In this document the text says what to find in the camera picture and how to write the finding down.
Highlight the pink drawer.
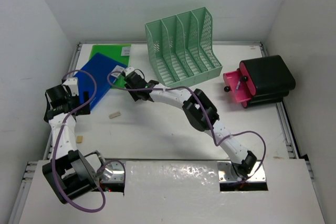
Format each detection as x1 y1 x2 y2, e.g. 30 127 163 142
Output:
223 69 253 108

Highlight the black drawer box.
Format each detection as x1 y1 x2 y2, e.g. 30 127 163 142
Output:
239 55 296 108

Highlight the light blue pen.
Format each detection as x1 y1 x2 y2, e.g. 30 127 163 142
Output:
235 78 241 94

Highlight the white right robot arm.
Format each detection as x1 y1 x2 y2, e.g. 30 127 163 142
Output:
122 67 257 179

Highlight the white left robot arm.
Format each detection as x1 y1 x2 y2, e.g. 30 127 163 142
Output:
43 77 99 204

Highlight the small beige eraser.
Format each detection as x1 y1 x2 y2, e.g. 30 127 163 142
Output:
76 136 83 144

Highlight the blue plastic folder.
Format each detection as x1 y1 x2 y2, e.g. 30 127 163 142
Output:
74 53 128 111

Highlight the green plastic folder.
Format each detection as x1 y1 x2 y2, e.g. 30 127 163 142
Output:
88 44 132 89

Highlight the beige eraser block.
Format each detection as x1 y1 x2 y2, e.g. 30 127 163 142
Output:
109 111 121 119

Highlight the green mesh file organizer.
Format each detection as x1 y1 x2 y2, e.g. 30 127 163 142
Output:
145 7 223 88

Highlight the white front cover board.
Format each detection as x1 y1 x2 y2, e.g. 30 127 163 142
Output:
20 158 324 223

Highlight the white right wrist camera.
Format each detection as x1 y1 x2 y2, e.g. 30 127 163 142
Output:
122 67 135 77

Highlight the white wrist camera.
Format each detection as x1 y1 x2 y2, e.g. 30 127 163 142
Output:
62 77 79 97
122 67 135 77

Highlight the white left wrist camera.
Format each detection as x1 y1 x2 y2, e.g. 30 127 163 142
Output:
62 77 79 97

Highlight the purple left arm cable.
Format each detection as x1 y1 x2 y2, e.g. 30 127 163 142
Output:
50 69 107 213

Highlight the aluminium frame rail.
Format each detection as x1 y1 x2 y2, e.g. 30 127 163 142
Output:
7 42 82 224

